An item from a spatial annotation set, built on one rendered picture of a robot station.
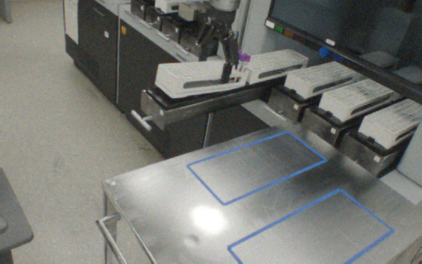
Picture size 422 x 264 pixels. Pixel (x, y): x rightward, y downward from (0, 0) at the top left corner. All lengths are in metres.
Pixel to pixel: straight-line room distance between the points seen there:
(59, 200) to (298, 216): 1.37
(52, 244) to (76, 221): 0.15
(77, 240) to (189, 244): 1.12
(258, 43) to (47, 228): 1.19
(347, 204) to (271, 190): 0.17
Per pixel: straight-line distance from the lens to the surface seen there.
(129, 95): 2.28
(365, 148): 1.18
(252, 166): 0.93
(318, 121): 1.25
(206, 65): 1.24
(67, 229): 1.85
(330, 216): 0.87
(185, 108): 1.13
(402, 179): 1.25
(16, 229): 0.93
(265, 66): 1.36
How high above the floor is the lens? 1.38
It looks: 32 degrees down
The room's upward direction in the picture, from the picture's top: 10 degrees clockwise
